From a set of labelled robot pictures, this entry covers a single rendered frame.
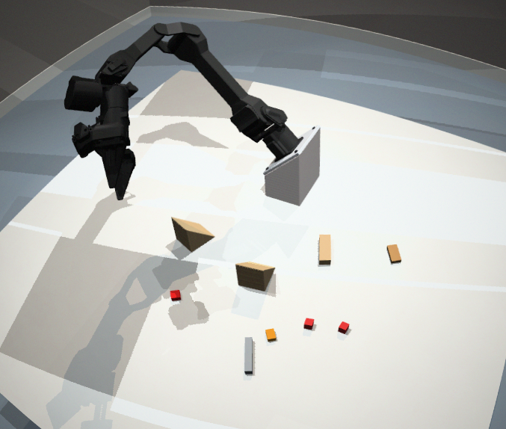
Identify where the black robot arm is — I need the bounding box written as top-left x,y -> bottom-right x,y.
64,22 -> 303,162

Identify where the grey long bar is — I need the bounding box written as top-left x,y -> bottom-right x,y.
244,337 -> 253,374

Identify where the orange block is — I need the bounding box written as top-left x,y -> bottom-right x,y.
265,329 -> 277,342

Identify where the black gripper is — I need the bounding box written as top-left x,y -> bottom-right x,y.
90,107 -> 136,200

